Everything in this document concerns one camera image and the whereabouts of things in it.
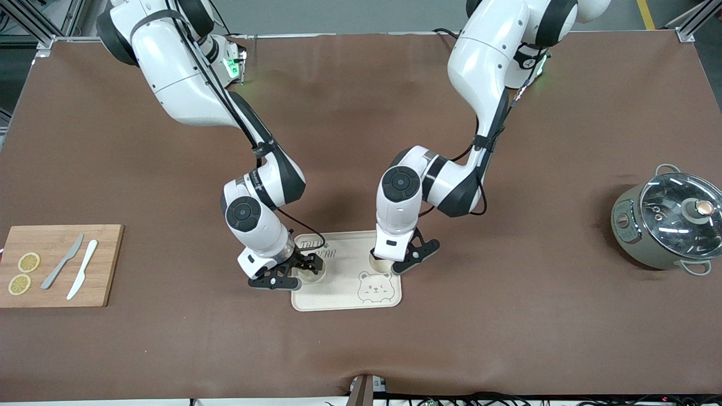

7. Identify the beige bear print tray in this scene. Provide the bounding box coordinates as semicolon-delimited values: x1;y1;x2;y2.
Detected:
291;230;403;312

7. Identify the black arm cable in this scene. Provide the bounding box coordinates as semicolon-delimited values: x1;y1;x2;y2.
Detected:
130;0;327;252
416;45;551;218

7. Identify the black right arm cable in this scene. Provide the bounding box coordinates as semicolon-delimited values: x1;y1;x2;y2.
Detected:
130;0;327;252

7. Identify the bamboo cutting board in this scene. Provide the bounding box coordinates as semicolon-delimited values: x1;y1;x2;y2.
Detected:
0;224;125;308

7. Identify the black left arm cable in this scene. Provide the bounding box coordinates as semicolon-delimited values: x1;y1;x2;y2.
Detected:
416;45;551;218

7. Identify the glass pot lid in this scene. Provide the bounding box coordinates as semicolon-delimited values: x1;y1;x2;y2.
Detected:
639;174;722;259

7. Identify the black right base cable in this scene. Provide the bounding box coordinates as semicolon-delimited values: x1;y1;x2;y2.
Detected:
212;11;249;55

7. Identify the grey plastic knife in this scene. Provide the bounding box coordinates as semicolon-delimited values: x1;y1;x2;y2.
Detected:
41;234;85;290

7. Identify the white IKEA cup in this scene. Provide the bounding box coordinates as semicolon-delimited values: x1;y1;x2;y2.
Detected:
293;257;327;284
369;254;397;276

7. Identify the aluminium frame corner post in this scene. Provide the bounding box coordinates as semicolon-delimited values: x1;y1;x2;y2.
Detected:
0;0;108;52
666;0;722;43

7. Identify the grey-green electric pot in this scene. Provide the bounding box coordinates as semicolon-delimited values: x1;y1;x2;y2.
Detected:
611;164;722;277

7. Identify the white plastic knife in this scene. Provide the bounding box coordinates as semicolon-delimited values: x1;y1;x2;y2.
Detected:
67;240;99;301

